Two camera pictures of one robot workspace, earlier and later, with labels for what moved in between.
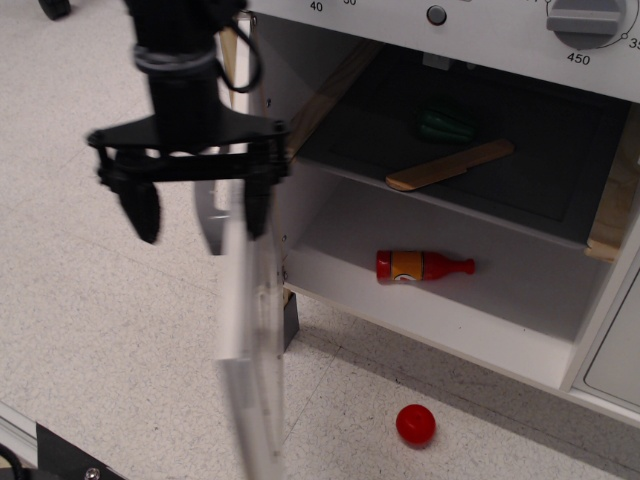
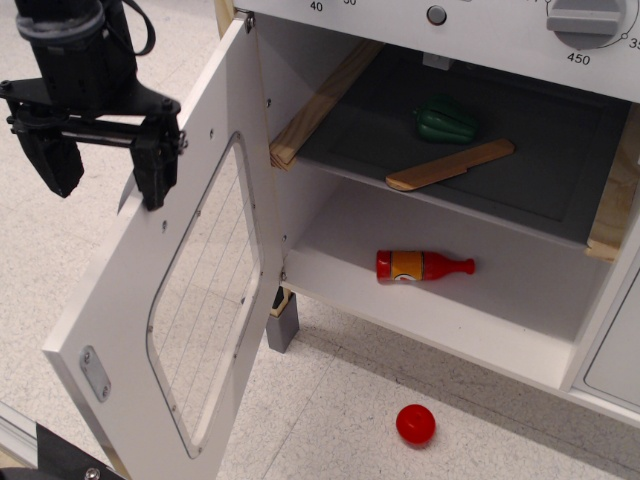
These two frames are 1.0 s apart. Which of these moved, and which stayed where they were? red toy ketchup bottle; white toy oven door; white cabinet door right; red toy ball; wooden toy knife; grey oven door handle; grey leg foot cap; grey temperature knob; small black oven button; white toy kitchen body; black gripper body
Moved: black gripper body; white toy oven door; grey oven door handle
Stayed: white cabinet door right; red toy ball; wooden toy knife; grey temperature knob; red toy ketchup bottle; grey leg foot cap; white toy kitchen body; small black oven button
